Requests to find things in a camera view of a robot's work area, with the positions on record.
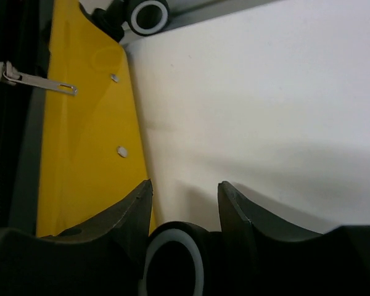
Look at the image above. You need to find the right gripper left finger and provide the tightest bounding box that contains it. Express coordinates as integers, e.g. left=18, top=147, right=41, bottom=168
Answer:
left=0, top=180, right=153, bottom=295

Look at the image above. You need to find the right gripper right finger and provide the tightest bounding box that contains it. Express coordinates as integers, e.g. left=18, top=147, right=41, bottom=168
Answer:
left=218, top=181, right=370, bottom=295

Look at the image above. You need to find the yellow suitcase with dark lining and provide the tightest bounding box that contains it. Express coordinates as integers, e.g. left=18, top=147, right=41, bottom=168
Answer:
left=0, top=0, right=210, bottom=296

